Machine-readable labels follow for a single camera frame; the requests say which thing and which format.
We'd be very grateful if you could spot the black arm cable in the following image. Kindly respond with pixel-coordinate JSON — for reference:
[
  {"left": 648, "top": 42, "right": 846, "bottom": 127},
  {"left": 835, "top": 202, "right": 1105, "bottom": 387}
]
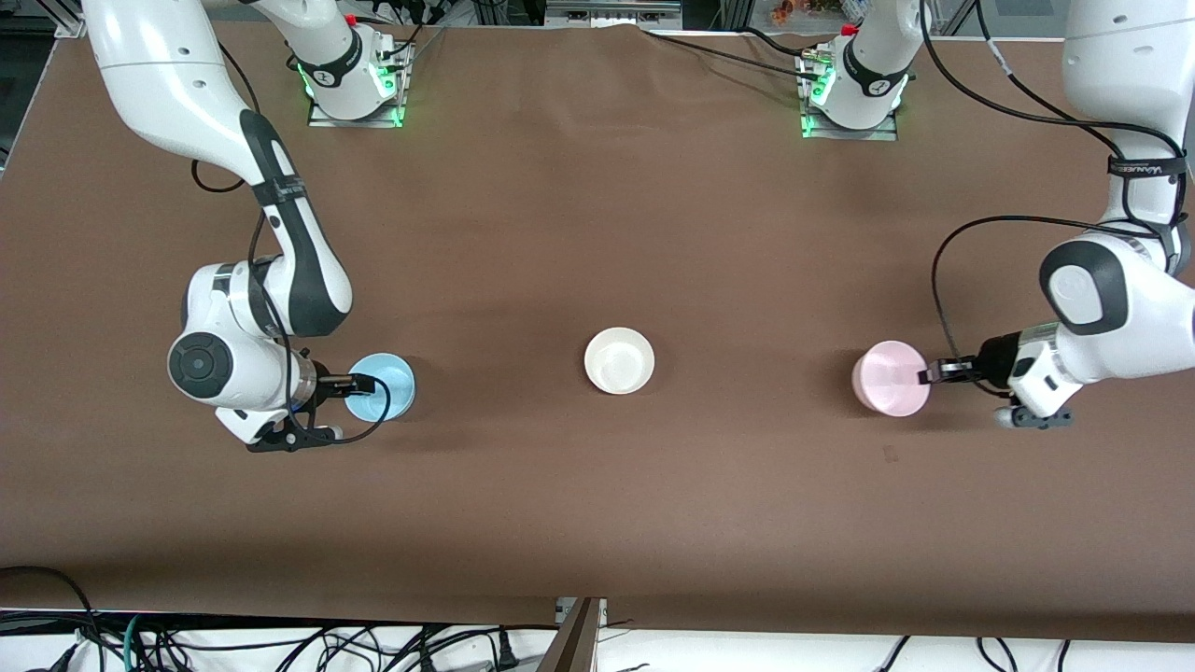
[
  {"left": 190, "top": 42, "right": 394, "bottom": 447},
  {"left": 919, "top": 0, "right": 1192, "bottom": 376}
]

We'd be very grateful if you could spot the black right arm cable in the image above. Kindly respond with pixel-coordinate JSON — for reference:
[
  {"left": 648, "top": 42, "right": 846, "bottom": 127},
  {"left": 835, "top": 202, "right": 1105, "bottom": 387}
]
[{"left": 190, "top": 42, "right": 394, "bottom": 447}]

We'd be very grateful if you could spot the grey metal bracket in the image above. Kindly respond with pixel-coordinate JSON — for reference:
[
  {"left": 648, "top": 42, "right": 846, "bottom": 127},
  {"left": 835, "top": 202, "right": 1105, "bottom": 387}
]
[{"left": 545, "top": 0, "right": 683, "bottom": 28}]

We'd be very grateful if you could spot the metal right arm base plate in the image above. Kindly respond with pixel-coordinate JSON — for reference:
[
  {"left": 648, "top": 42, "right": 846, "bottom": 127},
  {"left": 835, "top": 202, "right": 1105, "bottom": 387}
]
[{"left": 307, "top": 28, "right": 409, "bottom": 130}]

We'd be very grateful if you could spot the light blue plastic bowl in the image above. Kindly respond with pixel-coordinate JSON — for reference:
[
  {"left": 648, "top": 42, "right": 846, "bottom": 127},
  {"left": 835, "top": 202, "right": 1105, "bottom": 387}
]
[{"left": 344, "top": 353, "right": 417, "bottom": 423}]

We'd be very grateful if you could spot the brown table cover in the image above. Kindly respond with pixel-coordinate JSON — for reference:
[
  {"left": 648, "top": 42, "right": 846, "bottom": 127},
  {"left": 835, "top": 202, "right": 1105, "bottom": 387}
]
[{"left": 0, "top": 23, "right": 1195, "bottom": 645}]

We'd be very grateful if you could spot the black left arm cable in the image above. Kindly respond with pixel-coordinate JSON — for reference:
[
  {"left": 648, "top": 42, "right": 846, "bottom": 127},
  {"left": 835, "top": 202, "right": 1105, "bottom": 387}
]
[{"left": 919, "top": 0, "right": 1192, "bottom": 376}]

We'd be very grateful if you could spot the aluminium profile post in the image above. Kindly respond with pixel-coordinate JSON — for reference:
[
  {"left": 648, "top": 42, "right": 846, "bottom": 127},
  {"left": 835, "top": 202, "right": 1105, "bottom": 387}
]
[{"left": 539, "top": 597, "right": 609, "bottom": 672}]

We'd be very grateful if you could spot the black looped floor cable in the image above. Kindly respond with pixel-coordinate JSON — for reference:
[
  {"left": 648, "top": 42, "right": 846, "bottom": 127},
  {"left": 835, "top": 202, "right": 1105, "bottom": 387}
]
[{"left": 0, "top": 564, "right": 106, "bottom": 672}]

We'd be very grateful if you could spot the short black table cable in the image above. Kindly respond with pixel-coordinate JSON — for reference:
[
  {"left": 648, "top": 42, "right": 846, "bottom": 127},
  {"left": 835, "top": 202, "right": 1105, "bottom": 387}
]
[{"left": 740, "top": 26, "right": 811, "bottom": 57}]

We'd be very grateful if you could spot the black power plug cable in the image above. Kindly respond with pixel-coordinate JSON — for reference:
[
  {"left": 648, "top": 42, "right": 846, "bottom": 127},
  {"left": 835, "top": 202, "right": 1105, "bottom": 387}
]
[{"left": 411, "top": 627, "right": 561, "bottom": 672}]

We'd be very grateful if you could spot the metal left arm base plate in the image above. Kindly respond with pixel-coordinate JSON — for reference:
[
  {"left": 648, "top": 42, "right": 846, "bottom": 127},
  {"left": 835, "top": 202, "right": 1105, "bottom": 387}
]
[{"left": 800, "top": 51, "right": 900, "bottom": 142}]

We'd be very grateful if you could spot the white plastic bowl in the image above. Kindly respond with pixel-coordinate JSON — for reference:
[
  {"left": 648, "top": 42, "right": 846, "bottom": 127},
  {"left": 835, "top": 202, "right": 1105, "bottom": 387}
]
[{"left": 583, "top": 327, "right": 656, "bottom": 396}]

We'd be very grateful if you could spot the pink plastic bowl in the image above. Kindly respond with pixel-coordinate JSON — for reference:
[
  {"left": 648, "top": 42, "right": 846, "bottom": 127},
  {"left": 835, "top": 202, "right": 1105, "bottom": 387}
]
[{"left": 851, "top": 340, "right": 933, "bottom": 419}]

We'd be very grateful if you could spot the long black table cable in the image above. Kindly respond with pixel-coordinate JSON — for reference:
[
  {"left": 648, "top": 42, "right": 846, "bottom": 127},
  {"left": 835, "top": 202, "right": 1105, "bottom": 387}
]
[{"left": 642, "top": 31, "right": 822, "bottom": 81}]

